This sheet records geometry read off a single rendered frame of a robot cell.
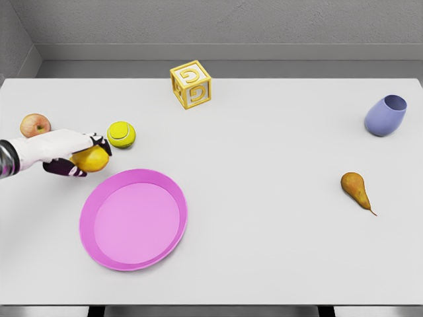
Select yellow-green tennis ball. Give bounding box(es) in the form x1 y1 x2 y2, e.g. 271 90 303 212
106 120 137 149

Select lavender cup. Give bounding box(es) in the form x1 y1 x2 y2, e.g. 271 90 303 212
364 94 408 137

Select pink round plate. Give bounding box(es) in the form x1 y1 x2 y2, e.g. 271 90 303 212
79 168 188 272

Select yellow lemon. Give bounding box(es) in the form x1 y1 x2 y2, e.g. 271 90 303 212
69 145 110 174

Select brown pear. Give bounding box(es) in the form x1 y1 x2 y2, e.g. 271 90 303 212
340 172 378 217

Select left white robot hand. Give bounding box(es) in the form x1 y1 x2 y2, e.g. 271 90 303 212
31 128 113 178

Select red-yellow apple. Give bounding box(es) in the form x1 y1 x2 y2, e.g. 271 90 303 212
19 113 52 139

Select yellow letter block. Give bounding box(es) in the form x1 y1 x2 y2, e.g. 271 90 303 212
169 59 213 110

